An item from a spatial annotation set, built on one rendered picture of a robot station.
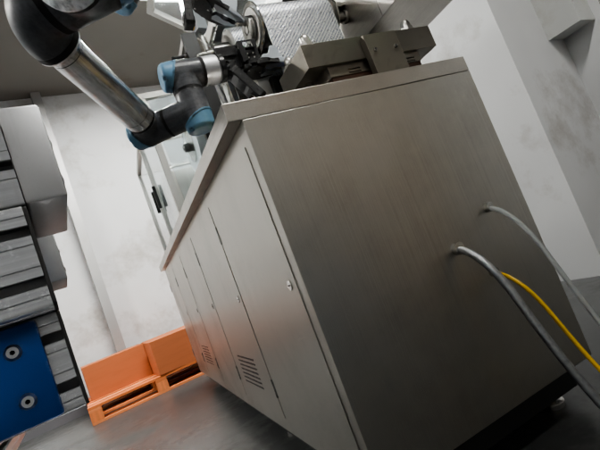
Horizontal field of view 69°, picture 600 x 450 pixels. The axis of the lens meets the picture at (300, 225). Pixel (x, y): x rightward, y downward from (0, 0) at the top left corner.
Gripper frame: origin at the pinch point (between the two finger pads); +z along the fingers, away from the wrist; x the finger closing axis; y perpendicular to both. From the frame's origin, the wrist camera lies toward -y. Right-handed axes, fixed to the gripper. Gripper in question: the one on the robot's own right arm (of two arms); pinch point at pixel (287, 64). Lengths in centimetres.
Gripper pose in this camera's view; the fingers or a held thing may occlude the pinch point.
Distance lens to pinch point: 131.4
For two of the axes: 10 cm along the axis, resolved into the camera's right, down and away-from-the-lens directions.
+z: 8.7, -3.0, 4.0
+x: -3.4, 2.1, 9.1
